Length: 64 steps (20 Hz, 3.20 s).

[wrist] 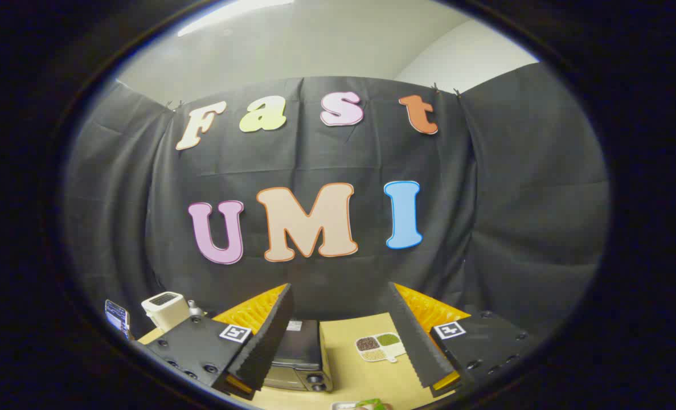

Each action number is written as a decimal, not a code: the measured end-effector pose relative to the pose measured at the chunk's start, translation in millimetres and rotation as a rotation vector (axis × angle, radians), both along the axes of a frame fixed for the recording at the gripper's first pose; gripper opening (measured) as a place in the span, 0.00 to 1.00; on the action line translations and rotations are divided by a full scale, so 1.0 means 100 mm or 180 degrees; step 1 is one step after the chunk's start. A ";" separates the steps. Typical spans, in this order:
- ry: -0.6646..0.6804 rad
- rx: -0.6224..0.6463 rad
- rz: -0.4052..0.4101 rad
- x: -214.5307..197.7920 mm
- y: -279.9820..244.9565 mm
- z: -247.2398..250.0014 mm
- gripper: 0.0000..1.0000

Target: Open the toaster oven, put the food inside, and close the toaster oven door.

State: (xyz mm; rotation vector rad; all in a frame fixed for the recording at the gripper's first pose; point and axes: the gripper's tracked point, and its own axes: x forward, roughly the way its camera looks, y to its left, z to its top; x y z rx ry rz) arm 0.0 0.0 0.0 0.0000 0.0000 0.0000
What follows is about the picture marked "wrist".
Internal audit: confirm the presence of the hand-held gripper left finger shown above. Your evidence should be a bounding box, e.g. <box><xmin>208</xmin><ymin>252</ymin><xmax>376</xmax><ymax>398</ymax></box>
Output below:
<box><xmin>138</xmin><ymin>283</ymin><xmax>294</xmax><ymax>401</ymax></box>

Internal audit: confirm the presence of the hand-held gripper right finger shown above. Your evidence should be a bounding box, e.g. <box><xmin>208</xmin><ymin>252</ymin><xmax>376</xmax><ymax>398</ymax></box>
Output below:
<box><xmin>388</xmin><ymin>281</ymin><xmax>535</xmax><ymax>398</ymax></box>

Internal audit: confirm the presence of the black toaster oven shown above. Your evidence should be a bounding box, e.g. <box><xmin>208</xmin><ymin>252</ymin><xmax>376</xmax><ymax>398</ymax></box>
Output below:
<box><xmin>261</xmin><ymin>319</ymin><xmax>334</xmax><ymax>393</ymax></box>

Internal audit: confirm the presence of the white pop-up toaster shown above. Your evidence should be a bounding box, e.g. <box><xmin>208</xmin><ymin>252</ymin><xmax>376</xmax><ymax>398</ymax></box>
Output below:
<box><xmin>141</xmin><ymin>292</ymin><xmax>191</xmax><ymax>332</ymax></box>

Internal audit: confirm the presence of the white divided grain dish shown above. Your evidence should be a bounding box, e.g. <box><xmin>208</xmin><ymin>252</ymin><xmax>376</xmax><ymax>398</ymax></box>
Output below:
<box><xmin>355</xmin><ymin>333</ymin><xmax>408</xmax><ymax>363</ymax></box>

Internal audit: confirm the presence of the smartphone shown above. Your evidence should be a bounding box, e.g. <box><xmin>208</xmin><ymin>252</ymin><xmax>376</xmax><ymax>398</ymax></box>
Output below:
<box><xmin>105</xmin><ymin>300</ymin><xmax>130</xmax><ymax>341</ymax></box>

